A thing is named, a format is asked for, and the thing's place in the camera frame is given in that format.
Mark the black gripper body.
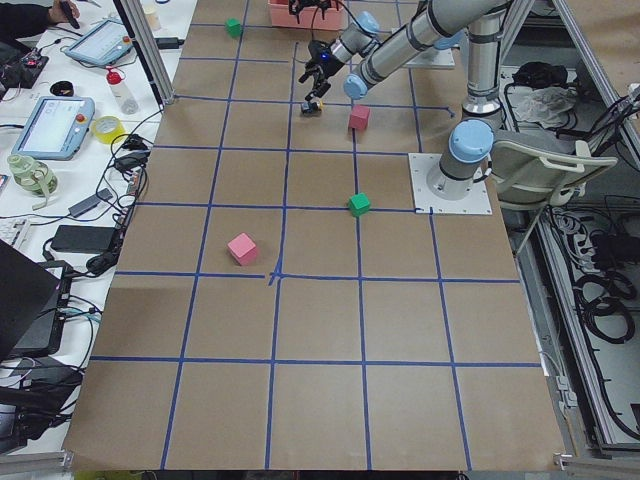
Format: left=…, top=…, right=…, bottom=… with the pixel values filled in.
left=305, top=40, right=340, bottom=81
left=287, top=0, right=343, bottom=18

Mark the yellow mushroom push button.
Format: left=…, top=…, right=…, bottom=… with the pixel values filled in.
left=300, top=100, right=324, bottom=117

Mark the pink plastic bin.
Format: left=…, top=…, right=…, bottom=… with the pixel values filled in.
left=267, top=0, right=347, bottom=31

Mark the pink foam cube centre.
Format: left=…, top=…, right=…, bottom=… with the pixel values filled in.
left=348, top=104, right=371, bottom=131

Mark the pink foam cube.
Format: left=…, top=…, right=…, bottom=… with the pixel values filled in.
left=227, top=232, right=259, bottom=266
left=348, top=104, right=371, bottom=131

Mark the green foam cube near bin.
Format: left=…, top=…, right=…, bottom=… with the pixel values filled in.
left=225, top=18, right=243, bottom=38

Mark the pink foam cube outer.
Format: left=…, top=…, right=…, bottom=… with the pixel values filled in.
left=227, top=232, right=259, bottom=266

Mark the clear squeeze bottle red cap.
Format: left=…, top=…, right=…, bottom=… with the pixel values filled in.
left=106, top=67, right=139, bottom=115

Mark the teach pendant far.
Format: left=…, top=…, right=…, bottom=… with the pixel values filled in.
left=64, top=19, right=133, bottom=67

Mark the teach pendant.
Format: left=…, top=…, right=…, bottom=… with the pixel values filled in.
left=64, top=19, right=133, bottom=67
left=11, top=96, right=95, bottom=161

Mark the yellow tape roll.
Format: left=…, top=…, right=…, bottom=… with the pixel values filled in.
left=90, top=116, right=126, bottom=145

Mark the grey office chair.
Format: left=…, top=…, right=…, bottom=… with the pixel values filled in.
left=487, top=138, right=620, bottom=256

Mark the teach pendant near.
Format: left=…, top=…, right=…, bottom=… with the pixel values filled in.
left=11, top=96, right=95, bottom=161

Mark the black power adapter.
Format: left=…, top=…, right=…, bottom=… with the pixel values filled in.
left=51, top=225, right=116, bottom=254

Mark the black laptop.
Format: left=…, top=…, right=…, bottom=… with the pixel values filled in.
left=1, top=242, right=71, bottom=360

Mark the aluminium frame post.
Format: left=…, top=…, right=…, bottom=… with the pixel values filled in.
left=113, top=0, right=175, bottom=108

